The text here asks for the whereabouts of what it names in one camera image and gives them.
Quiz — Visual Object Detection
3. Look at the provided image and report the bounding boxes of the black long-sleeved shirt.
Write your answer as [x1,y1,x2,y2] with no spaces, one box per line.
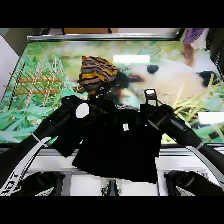
[51,95,164,185]

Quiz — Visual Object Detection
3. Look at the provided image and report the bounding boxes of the orange black striped garment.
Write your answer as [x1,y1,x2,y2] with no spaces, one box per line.
[77,55,120,96]

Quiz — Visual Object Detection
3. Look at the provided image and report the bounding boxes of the purple garment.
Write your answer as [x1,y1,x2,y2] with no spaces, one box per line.
[182,28,207,46]

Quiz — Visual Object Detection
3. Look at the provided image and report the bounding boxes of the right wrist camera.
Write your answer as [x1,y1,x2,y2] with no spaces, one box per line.
[144,88,158,108]

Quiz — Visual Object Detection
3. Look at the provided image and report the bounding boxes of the silver frame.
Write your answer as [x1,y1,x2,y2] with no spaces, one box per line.
[0,33,224,197]

